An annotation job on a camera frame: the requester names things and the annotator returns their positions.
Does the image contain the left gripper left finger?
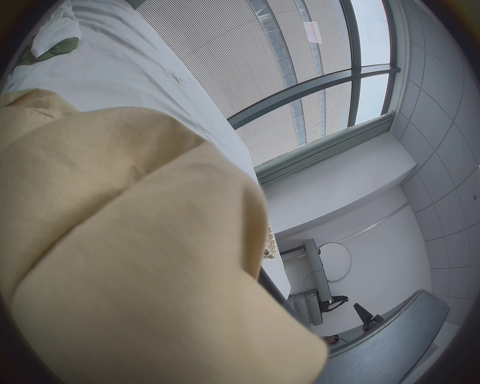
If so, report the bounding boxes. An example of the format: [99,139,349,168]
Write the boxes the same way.
[259,267,316,331]

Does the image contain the tan shorts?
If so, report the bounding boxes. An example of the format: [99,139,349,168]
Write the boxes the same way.
[0,88,331,384]

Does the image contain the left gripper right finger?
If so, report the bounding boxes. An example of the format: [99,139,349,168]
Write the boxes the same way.
[353,302,384,331]

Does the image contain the green garment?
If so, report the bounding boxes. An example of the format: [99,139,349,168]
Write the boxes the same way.
[17,37,80,67]

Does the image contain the white garment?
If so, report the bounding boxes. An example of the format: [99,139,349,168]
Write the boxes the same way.
[30,0,81,59]

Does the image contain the window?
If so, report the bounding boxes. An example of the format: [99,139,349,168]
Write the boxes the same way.
[135,0,400,169]

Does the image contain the bed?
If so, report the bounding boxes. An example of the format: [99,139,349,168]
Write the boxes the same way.
[0,0,292,301]

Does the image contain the round woven basket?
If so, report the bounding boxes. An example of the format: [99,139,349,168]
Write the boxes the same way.
[262,224,279,260]

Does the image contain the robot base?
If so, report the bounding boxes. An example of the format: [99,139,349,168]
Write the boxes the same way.
[290,290,325,328]

